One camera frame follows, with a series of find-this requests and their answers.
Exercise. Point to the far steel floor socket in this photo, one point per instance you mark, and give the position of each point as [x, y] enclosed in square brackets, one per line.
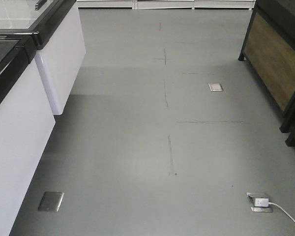
[215, 87]

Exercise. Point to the far white chest freezer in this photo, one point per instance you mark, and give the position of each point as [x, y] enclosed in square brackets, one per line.
[56, 31]

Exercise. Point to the white chest freezer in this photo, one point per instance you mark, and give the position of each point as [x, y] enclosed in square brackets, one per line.
[56, 31]
[26, 122]

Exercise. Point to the near white chest freezer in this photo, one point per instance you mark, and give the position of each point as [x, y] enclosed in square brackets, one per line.
[26, 122]

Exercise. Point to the closed steel floor socket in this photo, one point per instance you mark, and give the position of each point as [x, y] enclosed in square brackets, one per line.
[51, 201]

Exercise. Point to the white power adapter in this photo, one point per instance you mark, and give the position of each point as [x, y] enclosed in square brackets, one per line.
[261, 202]

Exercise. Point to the open steel floor socket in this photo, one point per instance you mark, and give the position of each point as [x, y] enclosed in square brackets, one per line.
[251, 196]

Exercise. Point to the wooden black-framed display stand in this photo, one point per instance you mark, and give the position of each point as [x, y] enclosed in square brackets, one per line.
[269, 47]

